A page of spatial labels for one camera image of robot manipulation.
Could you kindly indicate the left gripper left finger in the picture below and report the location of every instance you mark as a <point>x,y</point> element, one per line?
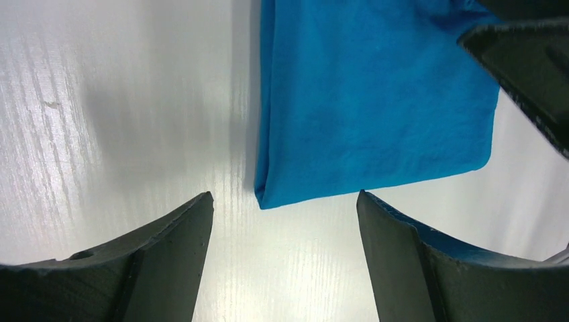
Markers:
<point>152,273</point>

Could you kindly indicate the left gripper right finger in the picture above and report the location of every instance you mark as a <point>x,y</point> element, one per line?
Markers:
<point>421,274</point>

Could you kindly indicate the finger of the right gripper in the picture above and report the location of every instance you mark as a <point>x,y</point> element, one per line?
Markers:
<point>529,60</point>

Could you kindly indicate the bright blue t shirt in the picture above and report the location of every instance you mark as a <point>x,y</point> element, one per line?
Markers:
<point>368,94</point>

